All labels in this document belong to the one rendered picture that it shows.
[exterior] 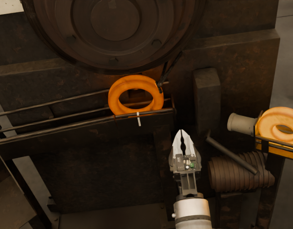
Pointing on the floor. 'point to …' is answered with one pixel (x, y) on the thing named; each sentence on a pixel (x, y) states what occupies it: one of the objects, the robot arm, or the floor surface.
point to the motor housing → (235, 185)
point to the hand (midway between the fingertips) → (181, 135)
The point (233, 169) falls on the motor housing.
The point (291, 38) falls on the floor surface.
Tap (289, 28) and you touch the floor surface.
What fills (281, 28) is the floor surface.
